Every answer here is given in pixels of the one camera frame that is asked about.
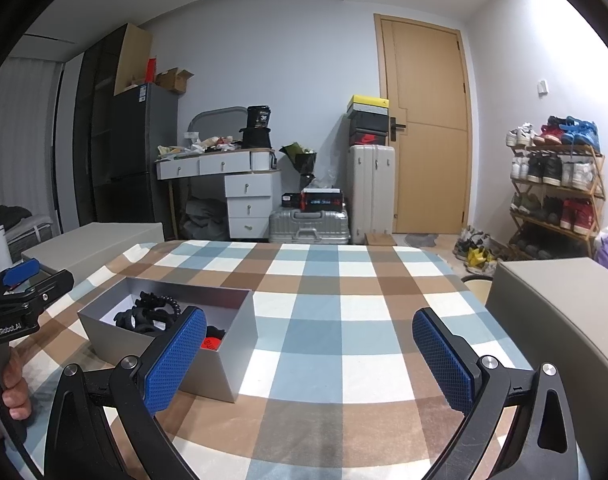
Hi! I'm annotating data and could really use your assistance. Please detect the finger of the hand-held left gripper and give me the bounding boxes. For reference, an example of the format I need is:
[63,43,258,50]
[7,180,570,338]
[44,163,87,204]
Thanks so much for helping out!
[2,258,40,286]
[0,270,75,311]

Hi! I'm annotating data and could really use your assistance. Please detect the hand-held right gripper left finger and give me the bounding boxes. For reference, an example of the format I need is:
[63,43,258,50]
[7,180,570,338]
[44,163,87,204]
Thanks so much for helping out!
[44,305,208,480]

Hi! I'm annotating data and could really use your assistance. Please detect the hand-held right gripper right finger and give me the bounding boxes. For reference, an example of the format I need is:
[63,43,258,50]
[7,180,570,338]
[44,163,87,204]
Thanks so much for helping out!
[412,307,592,480]

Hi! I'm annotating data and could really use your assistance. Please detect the black hair accessory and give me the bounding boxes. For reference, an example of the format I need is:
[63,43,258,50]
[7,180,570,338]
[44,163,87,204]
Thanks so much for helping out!
[141,310,177,337]

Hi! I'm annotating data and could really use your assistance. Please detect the silver cardboard box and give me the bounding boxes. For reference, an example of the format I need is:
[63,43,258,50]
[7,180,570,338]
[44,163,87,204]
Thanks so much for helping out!
[78,276,259,403]

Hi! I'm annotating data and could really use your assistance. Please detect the black bead bracelet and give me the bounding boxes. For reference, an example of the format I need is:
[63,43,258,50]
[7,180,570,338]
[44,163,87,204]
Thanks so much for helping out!
[138,291,185,318]

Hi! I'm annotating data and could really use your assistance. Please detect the black spiral hair tie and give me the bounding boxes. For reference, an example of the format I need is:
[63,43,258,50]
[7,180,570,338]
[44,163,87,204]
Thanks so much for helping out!
[114,310,149,333]

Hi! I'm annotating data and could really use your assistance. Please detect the person's left hand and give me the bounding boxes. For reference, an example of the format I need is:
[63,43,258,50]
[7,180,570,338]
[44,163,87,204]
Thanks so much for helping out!
[2,347,33,421]

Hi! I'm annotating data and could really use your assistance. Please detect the black clothing pile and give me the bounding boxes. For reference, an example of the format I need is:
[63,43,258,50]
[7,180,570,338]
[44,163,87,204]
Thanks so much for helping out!
[0,205,34,233]

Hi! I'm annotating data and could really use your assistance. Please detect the grey upholstered bench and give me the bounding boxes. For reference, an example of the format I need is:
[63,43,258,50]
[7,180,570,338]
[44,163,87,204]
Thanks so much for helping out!
[485,257,608,461]
[21,221,165,281]

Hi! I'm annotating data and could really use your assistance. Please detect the white round bin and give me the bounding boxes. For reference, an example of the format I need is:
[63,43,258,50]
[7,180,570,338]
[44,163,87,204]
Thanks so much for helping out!
[461,275,495,306]

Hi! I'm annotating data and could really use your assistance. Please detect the pile of loose sneakers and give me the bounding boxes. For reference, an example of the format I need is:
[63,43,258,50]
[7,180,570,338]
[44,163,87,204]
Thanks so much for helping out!
[451,227,500,276]

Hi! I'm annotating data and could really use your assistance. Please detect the grey door mat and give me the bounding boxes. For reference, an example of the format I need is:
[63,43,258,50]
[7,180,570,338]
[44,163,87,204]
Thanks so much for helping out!
[404,232,439,250]

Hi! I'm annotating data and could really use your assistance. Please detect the grey curtain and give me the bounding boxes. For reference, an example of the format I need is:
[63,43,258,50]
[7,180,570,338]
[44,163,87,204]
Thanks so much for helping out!
[0,57,64,231]

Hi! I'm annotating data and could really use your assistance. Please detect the checked tablecloth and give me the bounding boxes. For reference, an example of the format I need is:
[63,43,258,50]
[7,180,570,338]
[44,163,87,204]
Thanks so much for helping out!
[14,240,535,480]

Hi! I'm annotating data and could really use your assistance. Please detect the grey bedding bundle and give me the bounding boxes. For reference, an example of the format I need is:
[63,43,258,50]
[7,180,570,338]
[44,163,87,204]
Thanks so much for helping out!
[181,197,232,241]

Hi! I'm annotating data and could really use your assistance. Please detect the dark grey refrigerator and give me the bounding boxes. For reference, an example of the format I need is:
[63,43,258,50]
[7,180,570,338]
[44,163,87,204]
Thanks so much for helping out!
[91,82,179,241]

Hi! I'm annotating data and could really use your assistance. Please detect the white dressing desk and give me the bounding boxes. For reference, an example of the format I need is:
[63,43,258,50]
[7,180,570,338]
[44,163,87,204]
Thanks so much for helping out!
[156,147,279,241]

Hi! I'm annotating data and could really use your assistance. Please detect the white upright suitcase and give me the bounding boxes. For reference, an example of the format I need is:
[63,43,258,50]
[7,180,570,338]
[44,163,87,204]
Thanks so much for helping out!
[346,144,395,246]

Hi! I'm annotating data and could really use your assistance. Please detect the silver suitcase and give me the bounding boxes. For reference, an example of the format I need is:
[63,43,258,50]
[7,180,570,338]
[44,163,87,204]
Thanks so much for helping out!
[269,208,351,246]

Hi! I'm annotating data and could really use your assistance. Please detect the wooden door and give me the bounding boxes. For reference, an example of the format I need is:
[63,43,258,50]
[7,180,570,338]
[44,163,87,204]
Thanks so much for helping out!
[374,12,472,236]

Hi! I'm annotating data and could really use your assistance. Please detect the black red flat box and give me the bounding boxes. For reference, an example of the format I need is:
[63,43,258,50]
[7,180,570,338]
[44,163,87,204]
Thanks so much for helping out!
[301,187,345,213]

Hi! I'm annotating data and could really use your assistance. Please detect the desk clutter pile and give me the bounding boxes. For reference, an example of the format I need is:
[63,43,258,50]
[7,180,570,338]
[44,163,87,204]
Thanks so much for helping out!
[158,132,245,156]

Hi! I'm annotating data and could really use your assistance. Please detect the rows of shoes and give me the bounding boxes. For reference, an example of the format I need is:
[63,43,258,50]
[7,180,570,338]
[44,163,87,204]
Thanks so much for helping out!
[506,115,602,233]

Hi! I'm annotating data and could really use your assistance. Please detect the black shoe box red logo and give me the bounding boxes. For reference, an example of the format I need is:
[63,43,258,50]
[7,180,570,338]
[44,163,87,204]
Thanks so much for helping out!
[349,130,389,147]

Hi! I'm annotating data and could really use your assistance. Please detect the black round hat box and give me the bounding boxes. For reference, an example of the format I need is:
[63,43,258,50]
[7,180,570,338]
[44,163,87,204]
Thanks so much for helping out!
[239,127,275,150]

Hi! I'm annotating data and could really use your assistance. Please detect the black wrapped bouquet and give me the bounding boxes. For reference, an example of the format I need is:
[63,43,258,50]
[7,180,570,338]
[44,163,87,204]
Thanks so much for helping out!
[280,141,319,186]

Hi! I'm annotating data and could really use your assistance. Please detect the wooden shoe rack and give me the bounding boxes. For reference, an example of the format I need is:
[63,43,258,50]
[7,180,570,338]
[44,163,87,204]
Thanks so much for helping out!
[506,115,607,258]

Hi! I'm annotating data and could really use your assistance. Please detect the flat cardboard sheet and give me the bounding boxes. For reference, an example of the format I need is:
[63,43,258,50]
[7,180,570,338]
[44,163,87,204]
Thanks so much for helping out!
[114,22,155,96]

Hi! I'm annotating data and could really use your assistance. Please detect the grey arched mirror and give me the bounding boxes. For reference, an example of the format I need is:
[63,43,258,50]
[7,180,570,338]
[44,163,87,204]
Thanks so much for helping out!
[189,106,257,148]

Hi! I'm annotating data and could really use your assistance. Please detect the open cardboard box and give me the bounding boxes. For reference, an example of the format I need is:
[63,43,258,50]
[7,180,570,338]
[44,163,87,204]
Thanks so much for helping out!
[154,67,195,96]

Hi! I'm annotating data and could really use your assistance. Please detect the plain black shoe box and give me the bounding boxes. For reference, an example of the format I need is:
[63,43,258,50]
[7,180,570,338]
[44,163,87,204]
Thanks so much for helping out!
[349,110,389,133]

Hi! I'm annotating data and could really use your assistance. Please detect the black printed box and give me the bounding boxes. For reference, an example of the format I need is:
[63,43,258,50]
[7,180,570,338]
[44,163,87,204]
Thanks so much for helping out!
[246,105,275,131]

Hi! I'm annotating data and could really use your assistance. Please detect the yellow shoe box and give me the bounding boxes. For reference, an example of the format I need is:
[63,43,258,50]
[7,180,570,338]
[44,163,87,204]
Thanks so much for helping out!
[346,94,389,113]

